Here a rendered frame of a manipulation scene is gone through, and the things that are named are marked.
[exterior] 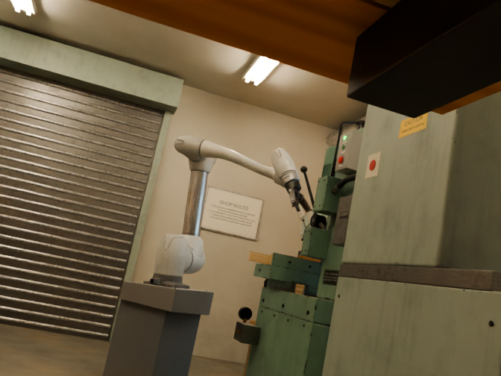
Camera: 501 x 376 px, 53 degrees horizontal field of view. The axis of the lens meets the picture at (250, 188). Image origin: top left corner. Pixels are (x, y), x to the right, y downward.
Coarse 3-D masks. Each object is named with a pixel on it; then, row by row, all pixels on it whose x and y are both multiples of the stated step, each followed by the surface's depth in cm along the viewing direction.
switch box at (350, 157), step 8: (352, 136) 204; (360, 136) 205; (344, 144) 208; (352, 144) 203; (360, 144) 205; (344, 152) 206; (352, 152) 203; (344, 160) 204; (352, 160) 203; (336, 168) 209; (344, 168) 203; (352, 168) 202
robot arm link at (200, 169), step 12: (192, 168) 291; (204, 168) 290; (192, 180) 290; (204, 180) 291; (192, 192) 288; (204, 192) 292; (192, 204) 287; (192, 216) 286; (192, 228) 285; (192, 240) 281; (192, 252) 277; (192, 264) 276
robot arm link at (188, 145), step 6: (180, 138) 281; (186, 138) 279; (192, 138) 278; (198, 138) 278; (174, 144) 283; (180, 144) 279; (186, 144) 277; (192, 144) 276; (198, 144) 275; (180, 150) 280; (186, 150) 278; (192, 150) 276; (198, 150) 275; (186, 156) 284; (192, 156) 280; (198, 156) 278
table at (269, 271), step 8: (256, 264) 239; (264, 264) 230; (256, 272) 236; (264, 272) 227; (272, 272) 221; (280, 272) 222; (288, 272) 223; (296, 272) 224; (304, 272) 226; (280, 280) 222; (288, 280) 223; (296, 280) 224; (304, 280) 225; (312, 280) 227
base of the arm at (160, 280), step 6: (156, 276) 261; (162, 276) 259; (168, 276) 259; (174, 276) 260; (144, 282) 261; (150, 282) 255; (156, 282) 256; (162, 282) 258; (168, 282) 258; (174, 282) 260; (180, 282) 263; (186, 288) 267
